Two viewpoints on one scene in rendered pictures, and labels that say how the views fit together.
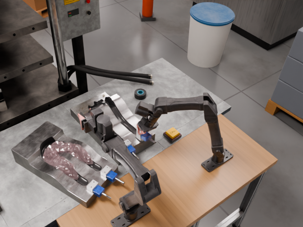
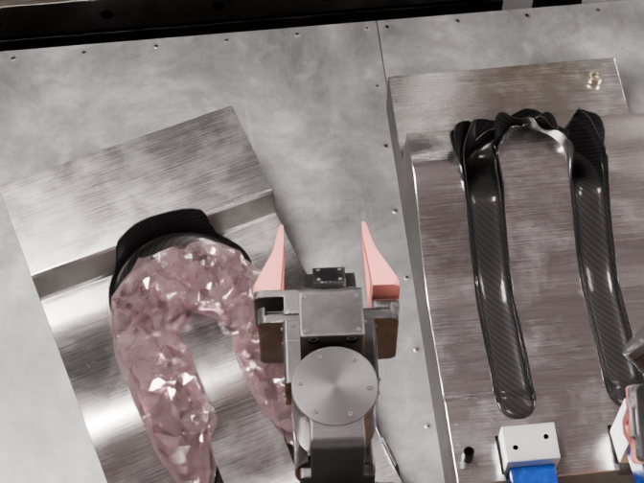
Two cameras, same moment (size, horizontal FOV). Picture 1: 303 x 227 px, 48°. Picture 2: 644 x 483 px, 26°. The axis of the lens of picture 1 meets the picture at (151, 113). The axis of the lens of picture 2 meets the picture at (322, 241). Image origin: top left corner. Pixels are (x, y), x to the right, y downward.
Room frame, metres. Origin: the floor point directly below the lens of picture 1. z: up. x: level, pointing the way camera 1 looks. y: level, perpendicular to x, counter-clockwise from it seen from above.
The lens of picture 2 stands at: (0.70, -0.02, 2.12)
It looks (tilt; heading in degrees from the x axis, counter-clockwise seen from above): 60 degrees down; 38
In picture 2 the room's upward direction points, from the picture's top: straight up
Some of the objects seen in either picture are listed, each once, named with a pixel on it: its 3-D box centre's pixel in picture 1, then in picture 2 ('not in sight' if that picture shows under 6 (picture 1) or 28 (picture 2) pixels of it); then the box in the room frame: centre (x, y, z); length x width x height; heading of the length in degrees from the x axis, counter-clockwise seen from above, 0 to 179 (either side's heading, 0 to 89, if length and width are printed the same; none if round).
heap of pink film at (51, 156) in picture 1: (66, 155); (209, 346); (1.11, 0.43, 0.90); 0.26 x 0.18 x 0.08; 61
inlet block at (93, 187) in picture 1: (100, 192); not in sight; (0.93, 0.22, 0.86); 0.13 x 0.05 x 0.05; 61
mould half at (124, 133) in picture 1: (111, 121); (542, 253); (1.41, 0.24, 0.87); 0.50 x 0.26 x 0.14; 44
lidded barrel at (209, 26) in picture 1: (208, 36); not in sight; (3.43, -0.57, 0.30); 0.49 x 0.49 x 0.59
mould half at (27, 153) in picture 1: (65, 161); (204, 364); (1.10, 0.44, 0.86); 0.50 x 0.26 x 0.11; 61
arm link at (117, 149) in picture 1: (130, 168); not in sight; (0.85, 0.07, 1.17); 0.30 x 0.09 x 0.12; 40
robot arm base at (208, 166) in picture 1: (218, 156); not in sight; (1.23, -0.39, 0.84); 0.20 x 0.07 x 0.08; 130
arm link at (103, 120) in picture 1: (107, 133); (331, 465); (0.98, 0.18, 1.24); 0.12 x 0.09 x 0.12; 40
